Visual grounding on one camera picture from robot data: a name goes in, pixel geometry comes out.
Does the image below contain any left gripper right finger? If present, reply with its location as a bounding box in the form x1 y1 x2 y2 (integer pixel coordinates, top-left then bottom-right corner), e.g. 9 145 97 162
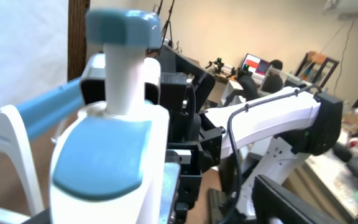
252 174 353 224

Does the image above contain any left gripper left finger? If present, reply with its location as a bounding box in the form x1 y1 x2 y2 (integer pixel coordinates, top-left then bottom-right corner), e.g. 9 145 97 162
22 207 52 224

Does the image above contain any white and blue stand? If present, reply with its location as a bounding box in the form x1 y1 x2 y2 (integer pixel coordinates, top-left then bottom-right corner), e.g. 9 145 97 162
0 77 85 224

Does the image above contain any computer monitor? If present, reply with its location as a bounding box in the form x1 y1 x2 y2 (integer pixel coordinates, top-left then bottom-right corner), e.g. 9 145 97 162
240 52 272 77

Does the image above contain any person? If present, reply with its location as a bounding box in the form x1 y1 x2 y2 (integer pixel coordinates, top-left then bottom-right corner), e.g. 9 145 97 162
260 58 285 94

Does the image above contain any mounting rail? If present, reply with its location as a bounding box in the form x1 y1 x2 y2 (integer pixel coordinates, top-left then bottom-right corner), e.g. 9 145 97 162
208 187 230 224

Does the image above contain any black cable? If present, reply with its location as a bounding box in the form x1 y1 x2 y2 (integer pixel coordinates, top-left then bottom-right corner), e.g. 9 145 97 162
218 84 323 224

